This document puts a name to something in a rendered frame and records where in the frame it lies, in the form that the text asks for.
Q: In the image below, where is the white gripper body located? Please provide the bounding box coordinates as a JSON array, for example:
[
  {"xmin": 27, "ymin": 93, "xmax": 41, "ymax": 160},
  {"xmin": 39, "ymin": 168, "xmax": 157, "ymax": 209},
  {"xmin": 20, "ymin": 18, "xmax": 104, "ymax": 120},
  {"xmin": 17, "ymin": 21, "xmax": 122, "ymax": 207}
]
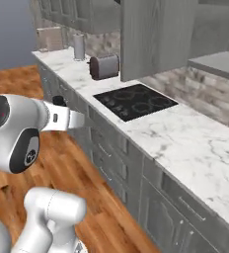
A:
[{"xmin": 68, "ymin": 110, "xmax": 86, "ymax": 130}]

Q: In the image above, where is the grey base cabinet run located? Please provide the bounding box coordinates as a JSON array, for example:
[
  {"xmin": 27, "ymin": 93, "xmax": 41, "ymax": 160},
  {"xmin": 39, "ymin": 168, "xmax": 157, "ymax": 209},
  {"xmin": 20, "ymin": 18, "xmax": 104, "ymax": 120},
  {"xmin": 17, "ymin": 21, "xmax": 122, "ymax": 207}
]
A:
[{"xmin": 37, "ymin": 60, "xmax": 92, "ymax": 159}]

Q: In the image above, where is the grey open cabinet door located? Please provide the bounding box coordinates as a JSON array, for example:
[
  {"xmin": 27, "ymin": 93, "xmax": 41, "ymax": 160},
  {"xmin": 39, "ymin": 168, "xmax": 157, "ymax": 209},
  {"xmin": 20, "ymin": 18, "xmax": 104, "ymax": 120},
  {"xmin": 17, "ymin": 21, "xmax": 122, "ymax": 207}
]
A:
[{"xmin": 119, "ymin": 0, "xmax": 200, "ymax": 83}]

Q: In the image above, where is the grey base cabinet door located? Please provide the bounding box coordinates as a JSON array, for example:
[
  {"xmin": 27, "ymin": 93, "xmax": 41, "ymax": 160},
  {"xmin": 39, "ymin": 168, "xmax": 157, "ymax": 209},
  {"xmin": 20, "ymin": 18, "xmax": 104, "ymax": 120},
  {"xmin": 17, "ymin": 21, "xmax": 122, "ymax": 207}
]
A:
[{"xmin": 139, "ymin": 177, "xmax": 189, "ymax": 253}]

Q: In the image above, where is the grey drawer stack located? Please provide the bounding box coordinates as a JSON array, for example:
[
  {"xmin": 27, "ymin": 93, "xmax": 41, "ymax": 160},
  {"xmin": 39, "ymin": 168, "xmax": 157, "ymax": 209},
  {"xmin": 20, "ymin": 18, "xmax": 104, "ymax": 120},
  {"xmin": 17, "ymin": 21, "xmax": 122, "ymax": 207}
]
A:
[{"xmin": 87, "ymin": 106, "xmax": 144, "ymax": 221}]

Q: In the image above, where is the dark brown toaster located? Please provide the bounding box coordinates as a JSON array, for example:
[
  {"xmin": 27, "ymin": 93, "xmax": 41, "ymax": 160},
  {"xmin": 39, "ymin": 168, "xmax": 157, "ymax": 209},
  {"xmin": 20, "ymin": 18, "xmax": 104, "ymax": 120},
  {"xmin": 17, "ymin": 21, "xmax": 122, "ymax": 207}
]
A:
[{"xmin": 87, "ymin": 53, "xmax": 120, "ymax": 81}]

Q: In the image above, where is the black hob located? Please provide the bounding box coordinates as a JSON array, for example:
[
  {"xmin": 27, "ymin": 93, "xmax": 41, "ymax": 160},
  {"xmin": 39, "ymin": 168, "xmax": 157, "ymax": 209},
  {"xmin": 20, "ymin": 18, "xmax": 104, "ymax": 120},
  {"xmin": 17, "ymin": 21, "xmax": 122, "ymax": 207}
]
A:
[{"xmin": 92, "ymin": 83, "xmax": 180, "ymax": 124}]

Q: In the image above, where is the grey paper towel roll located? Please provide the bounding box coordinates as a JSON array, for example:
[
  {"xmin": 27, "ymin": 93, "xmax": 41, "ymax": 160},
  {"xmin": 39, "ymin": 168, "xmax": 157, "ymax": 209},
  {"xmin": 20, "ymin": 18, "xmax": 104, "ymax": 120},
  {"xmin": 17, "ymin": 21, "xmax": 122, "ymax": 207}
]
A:
[{"xmin": 72, "ymin": 32, "xmax": 87, "ymax": 62}]

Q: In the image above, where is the beige board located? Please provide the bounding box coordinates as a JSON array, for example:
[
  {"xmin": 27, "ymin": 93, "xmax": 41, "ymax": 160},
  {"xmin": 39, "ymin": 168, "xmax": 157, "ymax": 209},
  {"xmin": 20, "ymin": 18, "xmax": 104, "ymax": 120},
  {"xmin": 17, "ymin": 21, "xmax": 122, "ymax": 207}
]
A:
[{"xmin": 36, "ymin": 26, "xmax": 65, "ymax": 52}]

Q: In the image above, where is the grey range hood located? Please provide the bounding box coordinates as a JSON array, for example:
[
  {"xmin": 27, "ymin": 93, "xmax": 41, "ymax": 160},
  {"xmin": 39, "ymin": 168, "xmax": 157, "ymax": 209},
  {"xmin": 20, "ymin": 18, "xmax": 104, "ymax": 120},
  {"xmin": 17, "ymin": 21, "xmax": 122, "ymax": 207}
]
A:
[{"xmin": 187, "ymin": 50, "xmax": 229, "ymax": 84}]

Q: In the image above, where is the grey drawer front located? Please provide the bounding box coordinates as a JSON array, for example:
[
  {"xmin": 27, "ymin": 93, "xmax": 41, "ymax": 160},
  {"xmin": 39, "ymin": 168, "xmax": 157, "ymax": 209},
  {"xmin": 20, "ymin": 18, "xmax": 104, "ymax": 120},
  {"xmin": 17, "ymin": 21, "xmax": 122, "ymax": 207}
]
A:
[{"xmin": 161, "ymin": 172, "xmax": 229, "ymax": 253}]

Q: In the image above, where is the grey drawer handle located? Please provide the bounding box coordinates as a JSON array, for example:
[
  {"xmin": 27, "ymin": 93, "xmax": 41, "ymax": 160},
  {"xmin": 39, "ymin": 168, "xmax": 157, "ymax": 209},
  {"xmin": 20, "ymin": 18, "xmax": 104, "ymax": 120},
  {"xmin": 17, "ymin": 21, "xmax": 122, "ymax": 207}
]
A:
[
  {"xmin": 99, "ymin": 166, "xmax": 114, "ymax": 182},
  {"xmin": 97, "ymin": 143, "xmax": 114, "ymax": 159},
  {"xmin": 178, "ymin": 196, "xmax": 207, "ymax": 222}
]

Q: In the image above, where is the grey wall cabinet run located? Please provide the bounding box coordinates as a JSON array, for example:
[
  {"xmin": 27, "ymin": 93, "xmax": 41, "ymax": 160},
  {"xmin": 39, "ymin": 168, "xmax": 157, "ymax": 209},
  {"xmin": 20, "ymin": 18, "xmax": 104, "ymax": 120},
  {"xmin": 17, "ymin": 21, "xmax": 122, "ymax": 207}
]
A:
[{"xmin": 37, "ymin": 0, "xmax": 122, "ymax": 35}]

